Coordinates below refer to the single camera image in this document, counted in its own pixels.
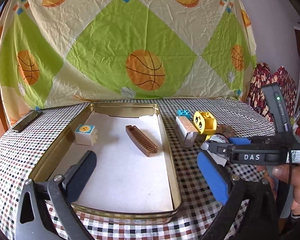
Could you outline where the white sun picture block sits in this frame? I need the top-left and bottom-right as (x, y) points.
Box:
(75, 124), (97, 146)

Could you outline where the blue toy brick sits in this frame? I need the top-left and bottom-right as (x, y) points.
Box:
(177, 109), (191, 120)

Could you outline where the brown plastic comb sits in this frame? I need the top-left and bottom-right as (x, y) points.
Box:
(126, 125), (158, 157)

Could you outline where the person right hand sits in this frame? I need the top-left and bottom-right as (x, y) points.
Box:
(264, 164), (300, 219)

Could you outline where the patterned tape roll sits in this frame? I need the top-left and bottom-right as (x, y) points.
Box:
(200, 134), (230, 167)

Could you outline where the small brown wooden box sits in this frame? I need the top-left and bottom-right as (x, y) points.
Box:
(216, 124), (235, 138)

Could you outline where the yellow face toy block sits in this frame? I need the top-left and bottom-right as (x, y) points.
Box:
(193, 111), (217, 135)

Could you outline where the cork topped white block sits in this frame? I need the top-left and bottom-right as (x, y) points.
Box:
(174, 116), (198, 148)

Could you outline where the gold metal tin tray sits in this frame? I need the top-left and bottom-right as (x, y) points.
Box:
(29, 102), (182, 225)

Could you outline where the checkered tablecloth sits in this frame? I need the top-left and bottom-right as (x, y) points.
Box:
(0, 97), (286, 240)

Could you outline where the red patterned cushion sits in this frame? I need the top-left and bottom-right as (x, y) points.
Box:
(247, 62), (297, 121)

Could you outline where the black smartphone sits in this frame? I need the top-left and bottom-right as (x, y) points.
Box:
(12, 110), (43, 133)

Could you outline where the basketball pattern bed sheet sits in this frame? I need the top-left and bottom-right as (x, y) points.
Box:
(0, 0), (256, 124)

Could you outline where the black cable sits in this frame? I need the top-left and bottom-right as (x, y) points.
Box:
(277, 163), (293, 221)

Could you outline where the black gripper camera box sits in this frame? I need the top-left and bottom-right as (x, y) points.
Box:
(261, 83), (293, 133)

